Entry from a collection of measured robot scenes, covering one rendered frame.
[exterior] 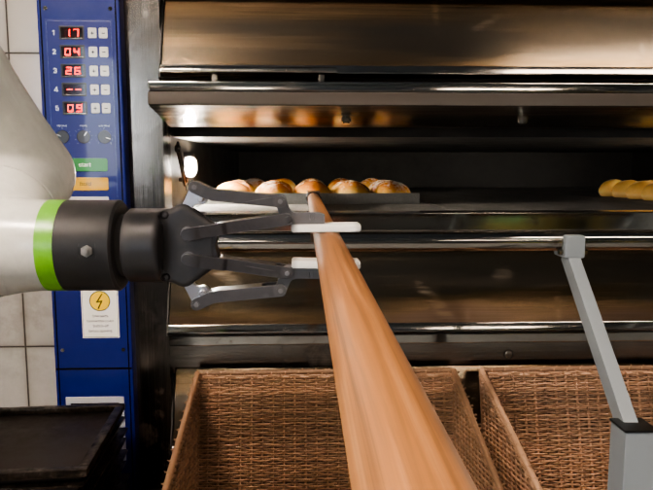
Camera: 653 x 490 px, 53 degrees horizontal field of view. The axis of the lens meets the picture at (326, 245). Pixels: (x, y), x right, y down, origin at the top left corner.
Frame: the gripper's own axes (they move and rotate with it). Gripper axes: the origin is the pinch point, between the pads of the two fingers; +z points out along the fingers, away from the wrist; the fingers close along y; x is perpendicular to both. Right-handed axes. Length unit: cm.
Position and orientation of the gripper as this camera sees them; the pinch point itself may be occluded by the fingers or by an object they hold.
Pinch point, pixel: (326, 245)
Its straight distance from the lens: 66.7
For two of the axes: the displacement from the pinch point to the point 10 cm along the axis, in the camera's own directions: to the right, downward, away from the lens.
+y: 0.0, 9.9, 1.2
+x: 0.4, 1.2, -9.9
